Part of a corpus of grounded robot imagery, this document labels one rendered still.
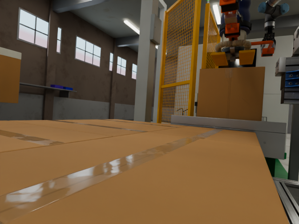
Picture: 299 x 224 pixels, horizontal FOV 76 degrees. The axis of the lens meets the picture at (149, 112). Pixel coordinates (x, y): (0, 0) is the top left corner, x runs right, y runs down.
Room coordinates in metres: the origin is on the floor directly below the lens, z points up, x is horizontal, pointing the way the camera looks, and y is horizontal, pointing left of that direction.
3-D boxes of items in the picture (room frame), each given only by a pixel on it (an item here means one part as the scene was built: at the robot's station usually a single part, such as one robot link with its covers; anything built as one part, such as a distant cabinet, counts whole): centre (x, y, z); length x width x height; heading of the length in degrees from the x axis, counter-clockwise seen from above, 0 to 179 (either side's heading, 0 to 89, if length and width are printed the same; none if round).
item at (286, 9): (1.55, -0.98, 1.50); 0.11 x 0.11 x 0.08; 11
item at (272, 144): (1.26, -0.48, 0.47); 0.70 x 0.03 x 0.15; 62
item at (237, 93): (1.54, -0.64, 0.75); 0.60 x 0.40 x 0.40; 154
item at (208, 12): (3.03, -0.93, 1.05); 1.17 x 0.10 x 2.10; 152
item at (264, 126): (1.27, -0.48, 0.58); 0.70 x 0.03 x 0.06; 62
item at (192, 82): (2.49, -0.30, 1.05); 0.87 x 0.10 x 2.10; 24
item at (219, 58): (1.55, -0.54, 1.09); 0.34 x 0.10 x 0.05; 154
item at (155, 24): (2.35, -0.01, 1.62); 0.20 x 0.05 x 0.30; 152
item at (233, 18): (1.09, -0.42, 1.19); 0.07 x 0.07 x 0.04; 64
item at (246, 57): (1.47, -0.71, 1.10); 0.34 x 0.10 x 0.05; 154
